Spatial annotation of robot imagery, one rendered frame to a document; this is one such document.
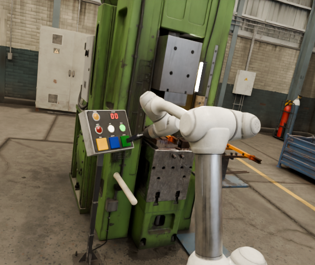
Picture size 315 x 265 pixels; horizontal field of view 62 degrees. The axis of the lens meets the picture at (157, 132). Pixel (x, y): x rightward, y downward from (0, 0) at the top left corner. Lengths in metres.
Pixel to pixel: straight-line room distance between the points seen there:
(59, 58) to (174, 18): 5.29
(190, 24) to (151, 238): 1.80
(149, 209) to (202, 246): 1.27
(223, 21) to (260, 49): 7.17
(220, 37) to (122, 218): 1.77
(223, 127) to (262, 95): 8.83
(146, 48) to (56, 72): 5.31
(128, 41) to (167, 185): 1.17
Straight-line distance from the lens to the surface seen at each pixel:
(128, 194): 1.93
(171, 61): 2.03
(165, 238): 2.52
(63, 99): 7.30
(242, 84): 9.12
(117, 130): 1.80
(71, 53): 7.21
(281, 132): 9.39
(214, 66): 2.41
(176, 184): 2.27
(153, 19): 2.14
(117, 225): 2.49
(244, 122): 1.05
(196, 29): 2.30
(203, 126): 0.93
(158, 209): 2.31
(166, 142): 2.14
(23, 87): 8.06
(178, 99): 2.10
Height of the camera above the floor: 1.51
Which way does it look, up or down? 13 degrees down
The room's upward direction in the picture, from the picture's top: 10 degrees clockwise
